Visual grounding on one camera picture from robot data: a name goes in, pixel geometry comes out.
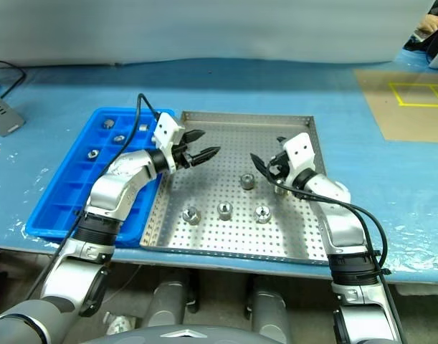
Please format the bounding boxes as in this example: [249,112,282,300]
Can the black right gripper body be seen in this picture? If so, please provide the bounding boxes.
[267,150,292,186]

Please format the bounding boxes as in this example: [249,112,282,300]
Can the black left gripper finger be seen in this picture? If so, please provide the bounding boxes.
[184,129,206,145]
[191,145,222,167]

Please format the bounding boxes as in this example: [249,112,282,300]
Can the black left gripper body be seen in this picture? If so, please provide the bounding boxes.
[171,138,200,170]

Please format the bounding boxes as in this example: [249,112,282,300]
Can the blue compartment tray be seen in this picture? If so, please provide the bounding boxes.
[26,107,176,249]

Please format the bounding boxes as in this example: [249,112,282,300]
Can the bystander bare hand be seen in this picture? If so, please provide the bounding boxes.
[418,13,438,34]

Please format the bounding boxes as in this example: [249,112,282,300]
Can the metal nut on metal tray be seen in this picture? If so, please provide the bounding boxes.
[254,206,272,224]

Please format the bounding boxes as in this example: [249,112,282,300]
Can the perforated metal tray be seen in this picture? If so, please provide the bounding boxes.
[138,110,331,267]

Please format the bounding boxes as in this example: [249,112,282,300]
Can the brown cardboard mat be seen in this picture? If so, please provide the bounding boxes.
[353,69,438,143]

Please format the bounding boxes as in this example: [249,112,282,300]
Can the grey left robot leg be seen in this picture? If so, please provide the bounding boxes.
[146,275,196,329]

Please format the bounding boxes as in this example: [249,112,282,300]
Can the grey robot leg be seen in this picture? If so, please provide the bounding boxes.
[249,282,293,344]
[146,275,196,329]

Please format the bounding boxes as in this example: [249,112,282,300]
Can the grey right robot leg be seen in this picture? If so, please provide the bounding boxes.
[249,282,293,344]

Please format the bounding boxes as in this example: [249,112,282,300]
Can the white wrapped floor object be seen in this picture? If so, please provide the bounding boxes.
[103,311,138,336]

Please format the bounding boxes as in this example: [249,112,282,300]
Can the grey robot torso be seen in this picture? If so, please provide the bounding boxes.
[105,324,277,344]

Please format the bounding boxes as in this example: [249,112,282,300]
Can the grey vented power supply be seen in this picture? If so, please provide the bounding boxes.
[0,87,27,138]

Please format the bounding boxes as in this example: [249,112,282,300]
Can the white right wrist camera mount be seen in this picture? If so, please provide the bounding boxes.
[282,132,317,187]

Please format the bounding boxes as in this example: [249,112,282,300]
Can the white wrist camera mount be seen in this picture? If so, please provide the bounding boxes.
[282,132,317,187]
[152,111,186,173]

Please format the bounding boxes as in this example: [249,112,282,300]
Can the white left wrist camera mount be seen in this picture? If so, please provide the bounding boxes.
[152,111,186,173]

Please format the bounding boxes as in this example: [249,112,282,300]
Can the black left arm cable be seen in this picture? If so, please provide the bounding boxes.
[24,92,163,302]

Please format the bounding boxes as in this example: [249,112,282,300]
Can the black power supply cable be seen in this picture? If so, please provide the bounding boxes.
[0,60,28,100]

